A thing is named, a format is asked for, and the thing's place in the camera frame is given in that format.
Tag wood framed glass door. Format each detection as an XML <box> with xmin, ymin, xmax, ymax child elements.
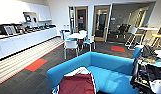
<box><xmin>92</xmin><ymin>4</ymin><xmax>112</xmax><ymax>43</ymax></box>
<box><xmin>74</xmin><ymin>6</ymin><xmax>90</xmax><ymax>34</ymax></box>

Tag white upper kitchen cabinets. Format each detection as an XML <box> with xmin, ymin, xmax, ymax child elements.
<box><xmin>0</xmin><ymin>0</ymin><xmax>53</xmax><ymax>26</ymax></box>

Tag white round object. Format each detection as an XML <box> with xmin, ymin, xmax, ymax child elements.
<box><xmin>150</xmin><ymin>79</ymin><xmax>161</xmax><ymax>94</ymax></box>

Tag white chair with teal seat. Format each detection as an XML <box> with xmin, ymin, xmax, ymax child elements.
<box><xmin>78</xmin><ymin>29</ymin><xmax>88</xmax><ymax>35</ymax></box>
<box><xmin>62</xmin><ymin>30</ymin><xmax>72</xmax><ymax>42</ymax></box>
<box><xmin>63</xmin><ymin>39</ymin><xmax>80</xmax><ymax>61</ymax></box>
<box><xmin>82</xmin><ymin>34</ymin><xmax>97</xmax><ymax>53</ymax></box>

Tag black equipment cart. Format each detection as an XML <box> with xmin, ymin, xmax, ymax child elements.
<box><xmin>130</xmin><ymin>57</ymin><xmax>161</xmax><ymax>94</ymax></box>

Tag white high stool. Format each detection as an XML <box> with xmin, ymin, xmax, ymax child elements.
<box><xmin>124</xmin><ymin>26</ymin><xmax>141</xmax><ymax>50</ymax></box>

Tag black bag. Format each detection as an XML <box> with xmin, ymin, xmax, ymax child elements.
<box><xmin>141</xmin><ymin>44</ymin><xmax>158</xmax><ymax>59</ymax></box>

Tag blue sofa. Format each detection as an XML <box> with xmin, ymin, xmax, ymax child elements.
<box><xmin>46</xmin><ymin>51</ymin><xmax>141</xmax><ymax>94</ymax></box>

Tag white kitchen counter cabinets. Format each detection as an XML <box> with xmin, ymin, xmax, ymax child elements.
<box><xmin>0</xmin><ymin>27</ymin><xmax>59</xmax><ymax>63</ymax></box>

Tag red jacket with white sleeves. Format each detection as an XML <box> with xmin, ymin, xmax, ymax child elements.
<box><xmin>50</xmin><ymin>66</ymin><xmax>99</xmax><ymax>94</ymax></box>

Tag white square table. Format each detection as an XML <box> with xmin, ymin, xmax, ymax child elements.
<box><xmin>67</xmin><ymin>32</ymin><xmax>88</xmax><ymax>45</ymax></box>

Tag black office chair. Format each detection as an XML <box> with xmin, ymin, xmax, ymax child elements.
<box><xmin>115</xmin><ymin>23</ymin><xmax>131</xmax><ymax>40</ymax></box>

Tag yellow high stool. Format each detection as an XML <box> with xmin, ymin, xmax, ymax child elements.
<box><xmin>151</xmin><ymin>32</ymin><xmax>161</xmax><ymax>48</ymax></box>

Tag white high table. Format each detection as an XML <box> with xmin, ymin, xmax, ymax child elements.
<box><xmin>138</xmin><ymin>26</ymin><xmax>160</xmax><ymax>46</ymax></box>

